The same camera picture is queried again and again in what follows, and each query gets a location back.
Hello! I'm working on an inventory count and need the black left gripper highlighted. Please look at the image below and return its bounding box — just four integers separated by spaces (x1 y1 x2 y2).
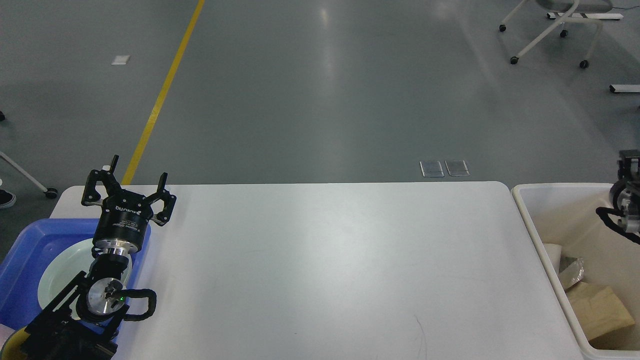
80 154 177 257

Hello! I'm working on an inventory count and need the green plate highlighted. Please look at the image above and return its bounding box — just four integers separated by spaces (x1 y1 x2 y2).
37 238 133 321

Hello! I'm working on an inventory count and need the white paper cup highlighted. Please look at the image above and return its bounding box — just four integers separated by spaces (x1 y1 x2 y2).
542 243 563 275

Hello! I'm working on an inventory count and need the silver foil bag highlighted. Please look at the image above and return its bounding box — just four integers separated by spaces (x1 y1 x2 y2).
557 256 585 291

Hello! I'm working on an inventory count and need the brown paper bag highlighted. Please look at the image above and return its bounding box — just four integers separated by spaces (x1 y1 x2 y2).
566 281 636 341

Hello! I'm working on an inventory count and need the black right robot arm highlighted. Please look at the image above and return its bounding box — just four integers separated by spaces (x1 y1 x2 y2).
595 149 640 245

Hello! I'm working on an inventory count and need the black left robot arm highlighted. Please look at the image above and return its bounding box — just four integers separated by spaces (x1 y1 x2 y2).
18 155 177 360

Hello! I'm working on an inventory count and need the white floor tag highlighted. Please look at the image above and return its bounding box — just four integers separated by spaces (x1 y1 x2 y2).
110 55 131 66

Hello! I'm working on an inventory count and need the floor outlet cover left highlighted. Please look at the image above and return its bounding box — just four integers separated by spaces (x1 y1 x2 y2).
419 161 445 178

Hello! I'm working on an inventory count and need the floor outlet cover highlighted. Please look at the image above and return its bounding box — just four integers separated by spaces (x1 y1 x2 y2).
419 161 445 178
445 160 470 177

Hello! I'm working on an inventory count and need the floor outlet cover right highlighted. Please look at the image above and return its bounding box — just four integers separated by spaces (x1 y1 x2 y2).
445 160 470 177

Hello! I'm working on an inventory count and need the beige plastic bin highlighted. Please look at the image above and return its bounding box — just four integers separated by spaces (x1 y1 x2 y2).
511 183 640 360

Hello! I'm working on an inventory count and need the white office chair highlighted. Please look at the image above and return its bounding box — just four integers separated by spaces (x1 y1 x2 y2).
509 0 614 69

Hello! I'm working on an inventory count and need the white bar on floor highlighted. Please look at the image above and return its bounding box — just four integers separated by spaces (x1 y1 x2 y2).
609 84 640 94

